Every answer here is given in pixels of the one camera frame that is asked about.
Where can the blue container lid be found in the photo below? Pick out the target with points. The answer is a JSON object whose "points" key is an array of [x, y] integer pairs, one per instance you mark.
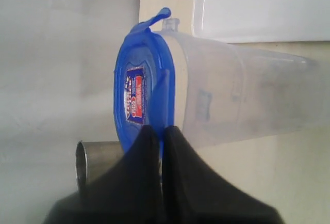
{"points": [[144, 82]]}

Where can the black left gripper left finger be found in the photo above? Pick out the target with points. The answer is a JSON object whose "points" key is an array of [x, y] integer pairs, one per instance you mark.
{"points": [[129, 192]]}

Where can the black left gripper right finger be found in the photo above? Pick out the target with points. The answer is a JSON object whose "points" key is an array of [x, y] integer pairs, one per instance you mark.
{"points": [[194, 193]]}

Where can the stainless steel cup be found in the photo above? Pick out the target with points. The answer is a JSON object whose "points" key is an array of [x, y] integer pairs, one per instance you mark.
{"points": [[94, 159]]}

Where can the white plastic tray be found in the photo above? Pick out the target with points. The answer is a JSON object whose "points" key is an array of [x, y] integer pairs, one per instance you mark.
{"points": [[252, 21]]}

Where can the clear plastic container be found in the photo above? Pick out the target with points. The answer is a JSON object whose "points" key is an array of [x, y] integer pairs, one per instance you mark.
{"points": [[226, 93]]}

